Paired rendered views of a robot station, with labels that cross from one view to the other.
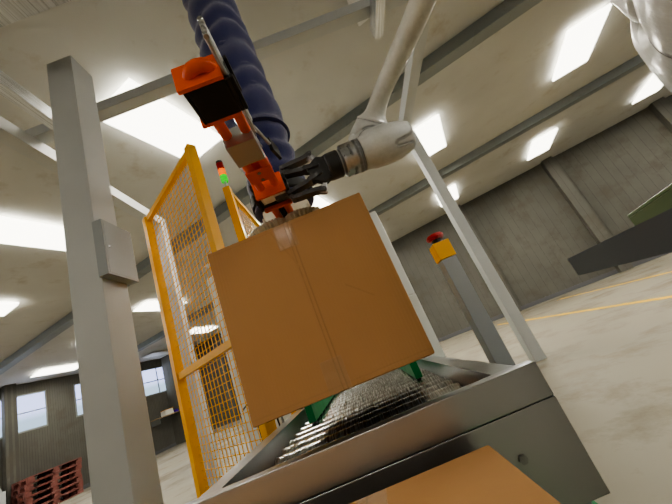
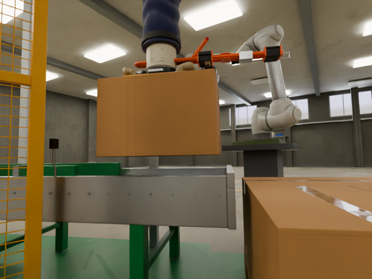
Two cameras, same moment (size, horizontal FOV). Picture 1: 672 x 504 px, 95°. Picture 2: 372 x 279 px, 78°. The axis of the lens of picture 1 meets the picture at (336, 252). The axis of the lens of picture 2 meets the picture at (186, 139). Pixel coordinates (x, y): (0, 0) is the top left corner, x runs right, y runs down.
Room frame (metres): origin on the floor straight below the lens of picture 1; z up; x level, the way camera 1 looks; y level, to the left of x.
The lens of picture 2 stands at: (0.61, 1.34, 0.67)
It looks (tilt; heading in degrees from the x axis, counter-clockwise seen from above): 4 degrees up; 281
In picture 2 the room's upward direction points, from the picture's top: 1 degrees counter-clockwise
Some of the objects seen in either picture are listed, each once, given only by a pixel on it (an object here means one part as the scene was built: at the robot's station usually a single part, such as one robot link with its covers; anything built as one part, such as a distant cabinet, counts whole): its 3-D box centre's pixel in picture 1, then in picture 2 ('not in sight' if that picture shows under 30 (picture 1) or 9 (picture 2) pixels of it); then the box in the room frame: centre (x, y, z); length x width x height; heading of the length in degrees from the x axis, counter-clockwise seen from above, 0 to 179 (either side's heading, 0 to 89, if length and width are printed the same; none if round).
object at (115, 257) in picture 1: (116, 252); not in sight; (1.35, 1.03, 1.62); 0.20 x 0.05 x 0.30; 1
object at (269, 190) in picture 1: (272, 193); (205, 59); (0.74, 0.10, 1.21); 0.10 x 0.08 x 0.06; 92
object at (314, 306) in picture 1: (329, 312); (164, 120); (0.97, 0.09, 0.88); 0.60 x 0.40 x 0.40; 0
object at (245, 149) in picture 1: (243, 145); (245, 57); (0.52, 0.09, 1.20); 0.07 x 0.07 x 0.04; 2
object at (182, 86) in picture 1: (208, 93); (272, 53); (0.39, 0.09, 1.20); 0.08 x 0.07 x 0.05; 2
